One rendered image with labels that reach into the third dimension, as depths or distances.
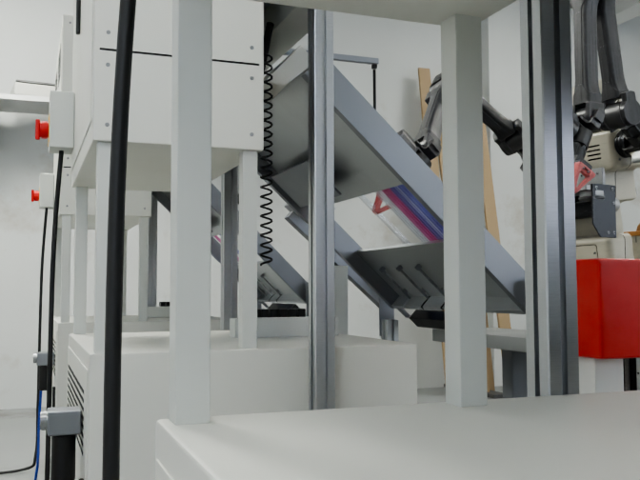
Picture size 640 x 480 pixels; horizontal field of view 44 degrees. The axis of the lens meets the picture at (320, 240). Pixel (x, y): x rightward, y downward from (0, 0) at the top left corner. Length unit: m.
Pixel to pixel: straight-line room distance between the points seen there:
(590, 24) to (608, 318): 1.26
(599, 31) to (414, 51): 3.80
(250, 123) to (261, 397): 0.52
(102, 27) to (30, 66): 3.95
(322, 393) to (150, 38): 0.74
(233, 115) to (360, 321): 4.30
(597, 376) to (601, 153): 1.31
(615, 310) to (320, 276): 0.53
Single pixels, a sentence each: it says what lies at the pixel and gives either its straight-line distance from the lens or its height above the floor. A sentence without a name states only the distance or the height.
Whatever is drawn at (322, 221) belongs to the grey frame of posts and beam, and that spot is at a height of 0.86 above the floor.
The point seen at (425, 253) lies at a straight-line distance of 1.98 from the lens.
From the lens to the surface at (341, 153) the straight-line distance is 1.85.
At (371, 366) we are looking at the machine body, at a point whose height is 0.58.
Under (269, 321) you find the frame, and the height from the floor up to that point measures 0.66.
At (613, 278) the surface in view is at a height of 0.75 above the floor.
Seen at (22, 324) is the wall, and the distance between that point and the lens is 5.28.
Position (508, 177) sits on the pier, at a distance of 6.26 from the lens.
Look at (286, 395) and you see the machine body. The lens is 1.53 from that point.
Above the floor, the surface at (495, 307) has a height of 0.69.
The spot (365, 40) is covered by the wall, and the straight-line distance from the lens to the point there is 6.04.
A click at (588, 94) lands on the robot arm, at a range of 2.35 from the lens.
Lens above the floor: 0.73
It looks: 4 degrees up
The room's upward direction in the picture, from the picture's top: straight up
